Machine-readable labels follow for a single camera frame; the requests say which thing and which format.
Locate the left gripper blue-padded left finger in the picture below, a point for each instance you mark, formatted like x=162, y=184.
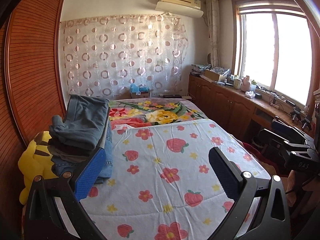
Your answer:
x=87, y=172

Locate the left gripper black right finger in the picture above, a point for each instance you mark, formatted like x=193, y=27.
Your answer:
x=227, y=173

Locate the blue-grey pants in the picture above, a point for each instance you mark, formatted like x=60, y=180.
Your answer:
x=83, y=124

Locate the folded blue jeans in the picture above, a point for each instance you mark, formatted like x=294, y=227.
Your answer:
x=60, y=166

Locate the folded black garment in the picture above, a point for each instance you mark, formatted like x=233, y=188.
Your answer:
x=69, y=157

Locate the folded beige garment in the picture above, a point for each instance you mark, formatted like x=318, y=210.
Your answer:
x=102, y=140

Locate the yellow plush toy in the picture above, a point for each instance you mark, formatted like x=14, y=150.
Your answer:
x=36, y=160

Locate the wooden window-side cabinet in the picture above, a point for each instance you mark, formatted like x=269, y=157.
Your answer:
x=230, y=109

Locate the white floral strawberry bed sheet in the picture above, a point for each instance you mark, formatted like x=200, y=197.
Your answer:
x=162, y=185

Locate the cardboard box on cabinet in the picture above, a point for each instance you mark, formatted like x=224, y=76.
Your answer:
x=215, y=76

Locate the wooden slatted wardrobe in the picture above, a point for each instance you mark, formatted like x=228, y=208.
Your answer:
x=30, y=84

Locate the wooden framed window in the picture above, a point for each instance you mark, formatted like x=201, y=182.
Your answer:
x=277, y=47

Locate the blue item on box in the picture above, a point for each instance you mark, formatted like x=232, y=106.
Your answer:
x=139, y=91

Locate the sheer circle-pattern curtain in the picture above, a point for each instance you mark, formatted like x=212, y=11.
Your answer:
x=104, y=56

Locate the beige side curtain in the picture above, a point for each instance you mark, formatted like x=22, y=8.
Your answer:
x=213, y=18

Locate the white wall air conditioner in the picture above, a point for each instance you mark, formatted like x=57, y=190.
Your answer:
x=190, y=8

